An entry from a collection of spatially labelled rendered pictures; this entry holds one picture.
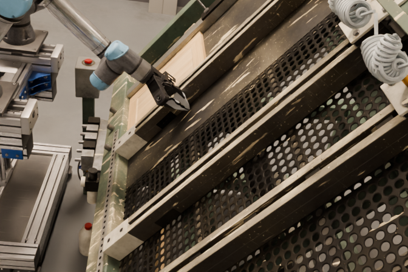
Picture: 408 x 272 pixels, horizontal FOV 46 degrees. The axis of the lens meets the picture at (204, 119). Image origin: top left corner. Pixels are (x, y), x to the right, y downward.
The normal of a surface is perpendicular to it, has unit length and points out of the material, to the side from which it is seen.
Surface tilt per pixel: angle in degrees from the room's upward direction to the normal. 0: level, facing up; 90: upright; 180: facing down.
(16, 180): 0
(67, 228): 0
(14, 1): 84
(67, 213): 0
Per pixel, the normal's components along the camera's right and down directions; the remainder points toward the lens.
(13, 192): 0.14, -0.80
